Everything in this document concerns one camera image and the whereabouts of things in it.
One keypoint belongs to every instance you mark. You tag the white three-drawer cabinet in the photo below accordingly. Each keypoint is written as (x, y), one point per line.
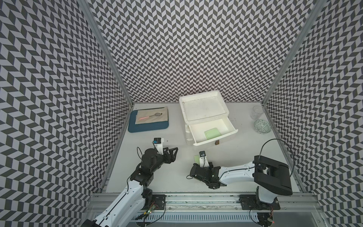
(201, 108)

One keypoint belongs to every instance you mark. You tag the white top drawer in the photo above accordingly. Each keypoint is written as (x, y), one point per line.
(224, 125)

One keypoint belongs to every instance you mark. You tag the aluminium front rail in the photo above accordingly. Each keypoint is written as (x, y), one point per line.
(220, 202)

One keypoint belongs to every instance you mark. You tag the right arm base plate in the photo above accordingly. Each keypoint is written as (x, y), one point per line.
(251, 202)

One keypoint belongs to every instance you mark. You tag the beige folded cloth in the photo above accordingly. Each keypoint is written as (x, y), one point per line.
(154, 119)

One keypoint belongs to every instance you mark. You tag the pink-handled metal spoon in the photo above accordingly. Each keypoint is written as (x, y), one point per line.
(146, 117)

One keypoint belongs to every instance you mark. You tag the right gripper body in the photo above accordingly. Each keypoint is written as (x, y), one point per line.
(203, 172)

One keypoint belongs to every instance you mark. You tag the green sticky note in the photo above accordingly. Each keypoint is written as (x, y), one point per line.
(212, 133)
(196, 159)

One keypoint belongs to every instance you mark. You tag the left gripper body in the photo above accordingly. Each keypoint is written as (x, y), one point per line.
(167, 154)

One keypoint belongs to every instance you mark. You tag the clear glass cup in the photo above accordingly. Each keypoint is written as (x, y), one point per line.
(256, 112)

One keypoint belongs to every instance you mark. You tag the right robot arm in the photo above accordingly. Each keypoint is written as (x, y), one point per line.
(271, 176)

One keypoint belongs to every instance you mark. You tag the blue tray mat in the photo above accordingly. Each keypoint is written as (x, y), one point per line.
(133, 127)

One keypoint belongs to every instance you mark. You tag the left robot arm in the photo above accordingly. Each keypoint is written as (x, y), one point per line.
(137, 200)

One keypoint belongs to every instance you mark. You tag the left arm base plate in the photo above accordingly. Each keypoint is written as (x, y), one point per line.
(159, 200)

